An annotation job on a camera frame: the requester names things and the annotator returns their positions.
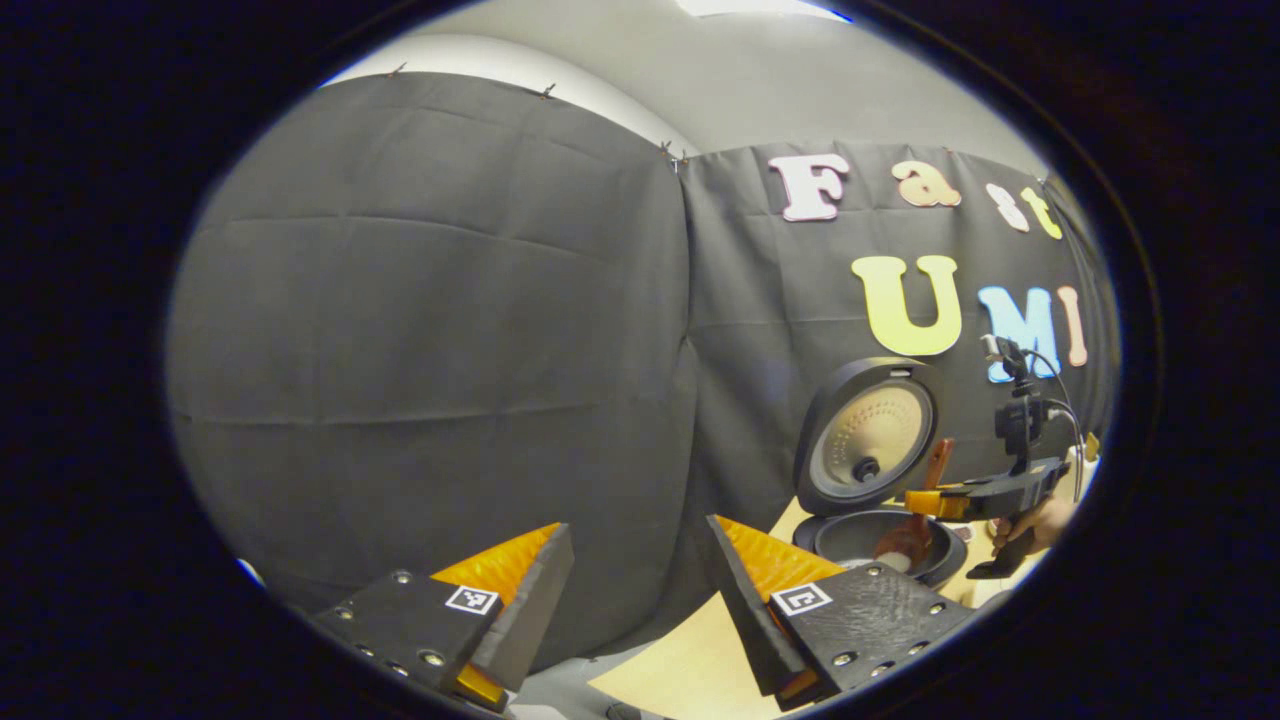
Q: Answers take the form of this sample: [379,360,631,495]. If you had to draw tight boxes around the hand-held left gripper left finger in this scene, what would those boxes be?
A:
[312,522,576,713]

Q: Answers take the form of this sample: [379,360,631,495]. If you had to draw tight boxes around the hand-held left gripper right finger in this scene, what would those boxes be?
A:
[706,515,976,711]

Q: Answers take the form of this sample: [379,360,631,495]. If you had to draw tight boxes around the brown wooden spoon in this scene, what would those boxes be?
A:
[873,438,956,573]

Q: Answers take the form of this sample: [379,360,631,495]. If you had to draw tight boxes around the silver black rice cooker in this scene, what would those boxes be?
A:
[792,357,969,589]

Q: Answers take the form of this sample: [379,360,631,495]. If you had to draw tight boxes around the black backdrop cloth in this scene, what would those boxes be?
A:
[165,72,1116,661]

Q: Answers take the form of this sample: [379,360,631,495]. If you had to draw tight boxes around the long ceiling light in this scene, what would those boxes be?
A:
[675,0,851,23]

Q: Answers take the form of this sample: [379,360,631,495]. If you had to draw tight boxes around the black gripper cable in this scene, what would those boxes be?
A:
[1030,350,1089,501]

